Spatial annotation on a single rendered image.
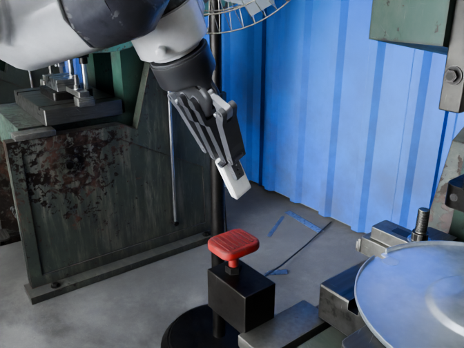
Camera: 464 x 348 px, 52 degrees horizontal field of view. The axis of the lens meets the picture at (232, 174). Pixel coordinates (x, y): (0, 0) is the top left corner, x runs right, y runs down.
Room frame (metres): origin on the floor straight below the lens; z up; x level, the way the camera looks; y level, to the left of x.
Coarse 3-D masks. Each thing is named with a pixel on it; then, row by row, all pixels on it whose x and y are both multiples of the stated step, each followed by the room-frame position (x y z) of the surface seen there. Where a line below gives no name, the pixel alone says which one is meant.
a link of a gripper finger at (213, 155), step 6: (180, 96) 0.60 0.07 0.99; (180, 102) 0.60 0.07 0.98; (186, 102) 0.60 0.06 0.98; (186, 108) 0.60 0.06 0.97; (186, 114) 0.61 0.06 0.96; (192, 114) 0.61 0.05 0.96; (192, 120) 0.61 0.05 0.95; (198, 126) 0.62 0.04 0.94; (204, 126) 0.62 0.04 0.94; (204, 132) 0.62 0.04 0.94; (204, 138) 0.62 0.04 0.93; (210, 138) 0.62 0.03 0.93; (210, 144) 0.62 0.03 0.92; (210, 150) 0.63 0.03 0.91; (216, 156) 0.63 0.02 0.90
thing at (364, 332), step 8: (360, 328) 0.41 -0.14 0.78; (368, 328) 0.41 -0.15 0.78; (352, 336) 0.40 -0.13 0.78; (360, 336) 0.40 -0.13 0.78; (368, 336) 0.40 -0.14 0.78; (344, 344) 0.39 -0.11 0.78; (352, 344) 0.39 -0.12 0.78; (360, 344) 0.39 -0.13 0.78; (368, 344) 0.39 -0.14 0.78; (376, 344) 0.39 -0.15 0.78
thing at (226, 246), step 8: (232, 232) 0.66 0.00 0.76; (240, 232) 0.66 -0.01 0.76; (208, 240) 0.64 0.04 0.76; (216, 240) 0.63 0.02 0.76; (224, 240) 0.64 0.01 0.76; (232, 240) 0.64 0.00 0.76; (240, 240) 0.64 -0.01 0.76; (248, 240) 0.64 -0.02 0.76; (256, 240) 0.64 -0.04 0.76; (208, 248) 0.63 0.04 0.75; (216, 248) 0.62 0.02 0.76; (224, 248) 0.61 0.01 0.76; (232, 248) 0.61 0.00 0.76; (240, 248) 0.61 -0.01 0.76; (248, 248) 0.62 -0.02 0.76; (256, 248) 0.63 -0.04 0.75; (224, 256) 0.60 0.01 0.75; (232, 256) 0.60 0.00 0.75; (240, 256) 0.61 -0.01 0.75; (232, 264) 0.63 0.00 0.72
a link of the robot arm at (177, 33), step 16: (192, 0) 0.56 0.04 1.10; (176, 16) 0.53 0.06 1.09; (192, 16) 0.55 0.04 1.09; (160, 32) 0.53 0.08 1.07; (176, 32) 0.54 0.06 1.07; (192, 32) 0.55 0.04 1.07; (144, 48) 0.54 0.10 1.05; (160, 48) 0.53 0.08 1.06; (176, 48) 0.54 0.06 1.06; (192, 48) 0.56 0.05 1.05
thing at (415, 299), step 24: (432, 240) 0.59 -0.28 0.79; (384, 264) 0.53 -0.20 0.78; (408, 264) 0.53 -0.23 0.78; (432, 264) 0.53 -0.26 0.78; (456, 264) 0.53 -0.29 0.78; (360, 288) 0.48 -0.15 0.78; (384, 288) 0.48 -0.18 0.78; (408, 288) 0.48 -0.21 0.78; (432, 288) 0.47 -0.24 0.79; (456, 288) 0.47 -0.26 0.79; (360, 312) 0.43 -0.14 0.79; (384, 312) 0.44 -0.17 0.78; (408, 312) 0.44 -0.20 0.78; (432, 312) 0.43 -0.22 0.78; (456, 312) 0.43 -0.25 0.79; (384, 336) 0.40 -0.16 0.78; (408, 336) 0.40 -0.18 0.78; (432, 336) 0.40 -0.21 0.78; (456, 336) 0.40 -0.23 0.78
